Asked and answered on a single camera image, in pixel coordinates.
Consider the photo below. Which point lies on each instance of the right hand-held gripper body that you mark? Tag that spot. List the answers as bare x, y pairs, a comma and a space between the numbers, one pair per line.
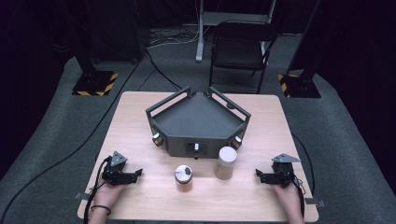
284, 171

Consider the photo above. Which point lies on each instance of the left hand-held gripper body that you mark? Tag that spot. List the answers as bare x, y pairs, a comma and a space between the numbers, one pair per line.
114, 169

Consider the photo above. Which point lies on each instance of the white-lid jar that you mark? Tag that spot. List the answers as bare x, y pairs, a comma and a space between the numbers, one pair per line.
225, 163

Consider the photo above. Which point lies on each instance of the silver-lid spice jar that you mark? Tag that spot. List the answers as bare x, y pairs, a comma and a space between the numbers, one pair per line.
183, 179

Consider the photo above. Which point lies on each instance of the black corner rack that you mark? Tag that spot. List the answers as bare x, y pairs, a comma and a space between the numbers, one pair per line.
197, 124

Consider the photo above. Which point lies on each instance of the person's left hand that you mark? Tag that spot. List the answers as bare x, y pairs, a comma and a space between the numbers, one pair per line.
107, 194

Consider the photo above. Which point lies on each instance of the person's right hand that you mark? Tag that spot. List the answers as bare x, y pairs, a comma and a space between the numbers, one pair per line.
289, 197

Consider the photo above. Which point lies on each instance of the black wrist band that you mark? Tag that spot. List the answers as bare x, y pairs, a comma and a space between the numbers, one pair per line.
101, 206

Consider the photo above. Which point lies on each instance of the grey tape strip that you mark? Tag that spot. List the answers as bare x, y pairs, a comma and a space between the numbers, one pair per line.
84, 196
315, 202

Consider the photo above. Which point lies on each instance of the black stand with striped base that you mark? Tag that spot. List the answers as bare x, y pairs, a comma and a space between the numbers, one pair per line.
300, 85
95, 82

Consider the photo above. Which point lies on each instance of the black folding chair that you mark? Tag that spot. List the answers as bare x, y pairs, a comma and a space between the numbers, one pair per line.
239, 51

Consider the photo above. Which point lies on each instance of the black cabinet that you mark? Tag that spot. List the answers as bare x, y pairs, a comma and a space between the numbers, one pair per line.
116, 31

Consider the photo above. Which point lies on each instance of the white metal stand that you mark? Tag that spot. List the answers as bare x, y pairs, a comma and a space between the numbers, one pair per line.
200, 43

